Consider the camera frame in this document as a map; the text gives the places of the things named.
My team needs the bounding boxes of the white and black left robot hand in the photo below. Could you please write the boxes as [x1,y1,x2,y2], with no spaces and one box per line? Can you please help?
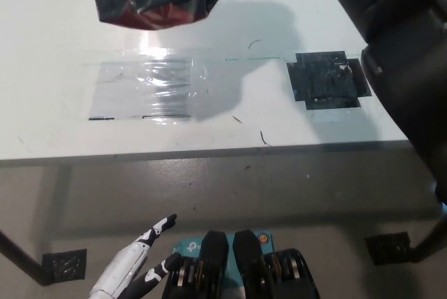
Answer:
[87,213,182,299]

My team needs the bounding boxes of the clear tape patch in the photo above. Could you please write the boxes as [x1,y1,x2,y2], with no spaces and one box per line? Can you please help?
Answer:
[82,58,210,122]

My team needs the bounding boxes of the black tape patch on table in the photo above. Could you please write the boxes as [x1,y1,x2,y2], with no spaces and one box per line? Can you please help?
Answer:
[286,50,372,111]

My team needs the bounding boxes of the black table leg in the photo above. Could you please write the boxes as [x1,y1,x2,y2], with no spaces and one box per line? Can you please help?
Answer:
[411,210,447,263]
[0,231,53,286]

